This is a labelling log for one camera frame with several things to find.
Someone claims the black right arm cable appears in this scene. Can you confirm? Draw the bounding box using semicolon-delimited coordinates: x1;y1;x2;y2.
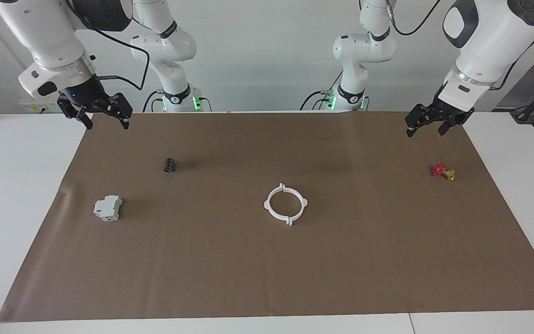
65;0;151;91

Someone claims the brown paper mat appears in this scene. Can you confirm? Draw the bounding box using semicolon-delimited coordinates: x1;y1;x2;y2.
0;110;534;323

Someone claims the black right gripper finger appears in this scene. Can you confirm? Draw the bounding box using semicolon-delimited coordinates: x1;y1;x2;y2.
77;110;94;131
117;93;134;130

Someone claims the white circuit breaker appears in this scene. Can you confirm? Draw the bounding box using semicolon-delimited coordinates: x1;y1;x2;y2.
93;194;123;222

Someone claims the black base cable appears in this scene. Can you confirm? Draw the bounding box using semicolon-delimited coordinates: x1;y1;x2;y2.
142;90;163;113
300;88;337;111

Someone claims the white half pipe clamp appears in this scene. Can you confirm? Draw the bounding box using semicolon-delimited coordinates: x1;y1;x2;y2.
264;183;292;227
282;184;309;224

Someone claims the red-handled brass valve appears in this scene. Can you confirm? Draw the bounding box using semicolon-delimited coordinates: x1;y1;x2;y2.
431;162;457;182

